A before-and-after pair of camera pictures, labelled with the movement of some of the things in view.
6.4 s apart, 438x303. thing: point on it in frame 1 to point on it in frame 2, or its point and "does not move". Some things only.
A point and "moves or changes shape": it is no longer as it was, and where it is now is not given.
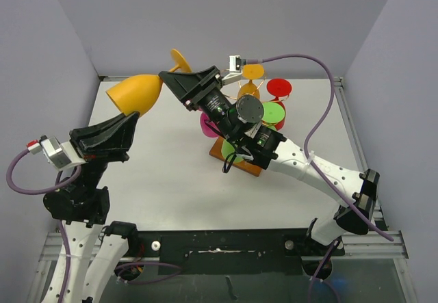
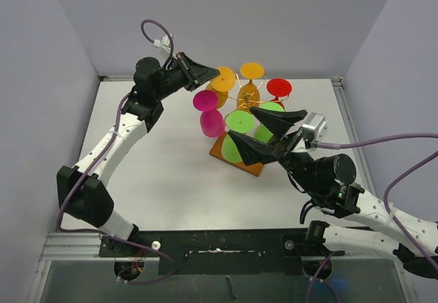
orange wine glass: (139, 93) moves or changes shape
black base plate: (257, 251) does not move
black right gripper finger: (203, 94) to (277, 122)
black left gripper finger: (112, 133) to (200, 73)
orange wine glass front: (250, 71) does not move
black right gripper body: (216, 107) to (300, 165)
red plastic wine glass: (279, 88) does not move
